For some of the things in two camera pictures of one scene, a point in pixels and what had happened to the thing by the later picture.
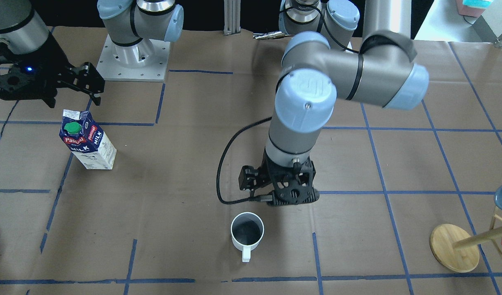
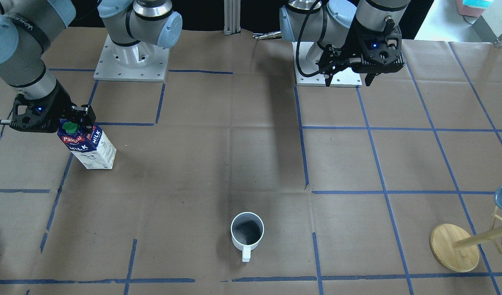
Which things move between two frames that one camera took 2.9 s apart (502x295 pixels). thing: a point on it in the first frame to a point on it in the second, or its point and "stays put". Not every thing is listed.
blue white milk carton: (81, 133) stays put
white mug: (247, 231) stays put
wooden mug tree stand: (457, 250) stays put
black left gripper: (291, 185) to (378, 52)
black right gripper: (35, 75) to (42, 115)
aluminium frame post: (232, 19) stays put
